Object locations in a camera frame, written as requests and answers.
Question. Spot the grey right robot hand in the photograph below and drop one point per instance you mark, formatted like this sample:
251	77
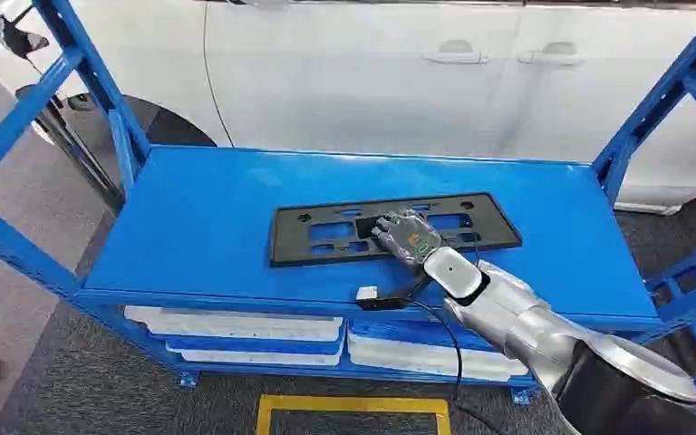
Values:
409	237

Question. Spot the black licence plate frame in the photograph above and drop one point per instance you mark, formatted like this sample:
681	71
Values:
300	243

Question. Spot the white foam tray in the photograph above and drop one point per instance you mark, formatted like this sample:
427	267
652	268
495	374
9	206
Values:
264	358
420	360
234	324

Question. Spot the white car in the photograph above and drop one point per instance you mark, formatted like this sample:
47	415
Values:
354	78

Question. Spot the blue metal shelf rack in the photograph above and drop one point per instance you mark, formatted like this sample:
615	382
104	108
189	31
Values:
204	228

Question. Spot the black car wheel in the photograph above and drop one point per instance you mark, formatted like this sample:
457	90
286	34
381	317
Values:
165	126

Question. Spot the dark car headlight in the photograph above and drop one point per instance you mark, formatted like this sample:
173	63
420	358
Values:
21	39

